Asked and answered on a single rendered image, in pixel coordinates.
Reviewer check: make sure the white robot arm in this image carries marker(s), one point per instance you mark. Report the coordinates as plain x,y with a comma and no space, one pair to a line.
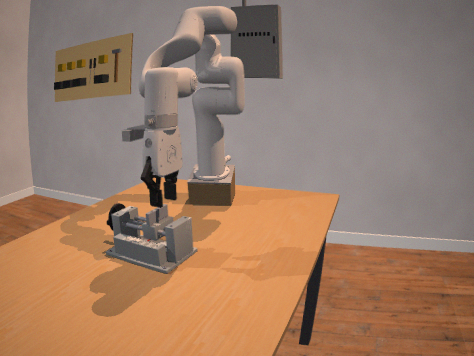
162,85

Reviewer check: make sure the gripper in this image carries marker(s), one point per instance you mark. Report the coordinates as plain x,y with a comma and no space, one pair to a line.
161,152

